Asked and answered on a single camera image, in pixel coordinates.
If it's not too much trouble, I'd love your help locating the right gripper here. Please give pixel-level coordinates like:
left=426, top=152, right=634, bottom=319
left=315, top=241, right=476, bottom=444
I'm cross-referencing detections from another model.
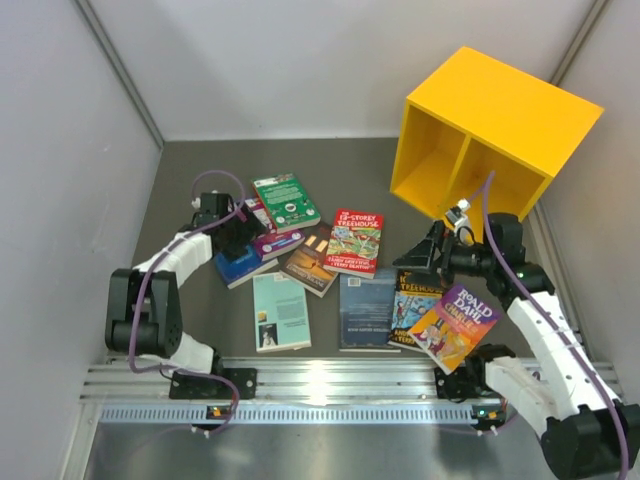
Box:
left=393, top=219, right=496, bottom=291

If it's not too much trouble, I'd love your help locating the purple paperback book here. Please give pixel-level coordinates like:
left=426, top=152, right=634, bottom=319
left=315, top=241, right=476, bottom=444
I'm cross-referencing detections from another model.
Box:
left=253, top=230, right=305, bottom=261

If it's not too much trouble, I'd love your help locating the red 13-Storey Treehouse book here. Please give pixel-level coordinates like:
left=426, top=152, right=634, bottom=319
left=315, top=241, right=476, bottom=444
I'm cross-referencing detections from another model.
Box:
left=323, top=209, right=384, bottom=279

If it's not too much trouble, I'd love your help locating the dark blue 1984 book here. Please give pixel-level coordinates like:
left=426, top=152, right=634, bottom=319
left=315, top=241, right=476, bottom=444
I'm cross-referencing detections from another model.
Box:
left=339, top=268, right=400, bottom=353

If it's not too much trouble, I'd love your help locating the brown Edward Tulane book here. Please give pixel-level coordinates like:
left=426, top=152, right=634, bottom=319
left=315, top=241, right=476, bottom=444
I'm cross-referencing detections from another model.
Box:
left=280, top=222, right=337, bottom=298

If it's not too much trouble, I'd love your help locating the light teal paperback book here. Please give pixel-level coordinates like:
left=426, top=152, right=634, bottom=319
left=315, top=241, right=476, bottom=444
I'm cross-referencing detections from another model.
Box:
left=252, top=272, right=312, bottom=353

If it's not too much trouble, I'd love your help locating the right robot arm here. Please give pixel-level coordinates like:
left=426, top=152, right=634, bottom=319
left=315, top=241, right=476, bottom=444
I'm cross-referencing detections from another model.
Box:
left=393, top=213, right=639, bottom=479

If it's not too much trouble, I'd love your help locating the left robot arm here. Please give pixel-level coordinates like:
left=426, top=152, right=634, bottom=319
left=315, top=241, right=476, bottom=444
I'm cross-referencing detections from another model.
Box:
left=105, top=206, right=266, bottom=397

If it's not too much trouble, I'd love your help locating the blue orange paperback book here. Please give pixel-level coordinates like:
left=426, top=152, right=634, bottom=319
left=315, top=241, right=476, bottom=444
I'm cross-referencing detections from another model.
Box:
left=213, top=249, right=279, bottom=289

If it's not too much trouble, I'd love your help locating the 169-Storey Treehouse book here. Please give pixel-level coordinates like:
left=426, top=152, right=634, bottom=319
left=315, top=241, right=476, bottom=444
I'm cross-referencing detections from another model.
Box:
left=388, top=269, right=444, bottom=352

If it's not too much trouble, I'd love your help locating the green paperback book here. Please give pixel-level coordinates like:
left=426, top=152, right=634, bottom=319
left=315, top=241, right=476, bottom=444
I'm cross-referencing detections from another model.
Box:
left=251, top=173, right=321, bottom=233

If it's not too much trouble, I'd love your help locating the Roald Dahl Charlie book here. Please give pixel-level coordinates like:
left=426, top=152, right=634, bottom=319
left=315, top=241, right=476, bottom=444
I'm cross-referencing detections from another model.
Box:
left=408, top=284, right=501, bottom=375

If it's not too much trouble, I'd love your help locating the yellow wooden shelf box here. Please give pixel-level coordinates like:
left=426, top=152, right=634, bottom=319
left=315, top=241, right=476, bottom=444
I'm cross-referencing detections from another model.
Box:
left=390, top=47, right=604, bottom=219

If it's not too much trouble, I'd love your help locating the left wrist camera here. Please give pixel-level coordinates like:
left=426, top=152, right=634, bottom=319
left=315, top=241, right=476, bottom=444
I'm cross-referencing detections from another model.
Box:
left=191, top=191, right=234, bottom=218

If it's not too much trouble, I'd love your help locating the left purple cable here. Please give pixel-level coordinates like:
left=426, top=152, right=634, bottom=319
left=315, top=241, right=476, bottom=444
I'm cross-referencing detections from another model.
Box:
left=127, top=170, right=250, bottom=436

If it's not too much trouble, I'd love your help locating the purple cable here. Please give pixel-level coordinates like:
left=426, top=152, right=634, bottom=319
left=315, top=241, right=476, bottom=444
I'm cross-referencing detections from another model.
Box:
left=467, top=170, right=630, bottom=480
left=127, top=170, right=250, bottom=436

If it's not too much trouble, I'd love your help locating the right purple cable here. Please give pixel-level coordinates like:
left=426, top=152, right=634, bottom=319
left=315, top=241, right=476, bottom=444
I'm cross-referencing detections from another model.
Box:
left=467, top=170, right=630, bottom=480

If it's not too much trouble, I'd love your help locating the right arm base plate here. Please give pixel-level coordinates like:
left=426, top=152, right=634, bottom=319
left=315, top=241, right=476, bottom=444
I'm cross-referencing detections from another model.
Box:
left=434, top=367, right=499, bottom=403

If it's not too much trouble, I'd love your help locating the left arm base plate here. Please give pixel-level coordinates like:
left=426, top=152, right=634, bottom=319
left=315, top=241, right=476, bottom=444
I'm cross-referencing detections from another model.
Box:
left=168, top=368, right=258, bottom=400

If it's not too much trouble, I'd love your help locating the aluminium mounting rail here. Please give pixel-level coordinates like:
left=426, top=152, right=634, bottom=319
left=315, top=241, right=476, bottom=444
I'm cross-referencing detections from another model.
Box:
left=79, top=355, right=621, bottom=402

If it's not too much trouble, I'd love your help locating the perforated cable duct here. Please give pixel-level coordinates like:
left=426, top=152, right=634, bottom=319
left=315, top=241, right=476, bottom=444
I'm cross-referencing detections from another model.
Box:
left=100, top=403, right=506, bottom=428

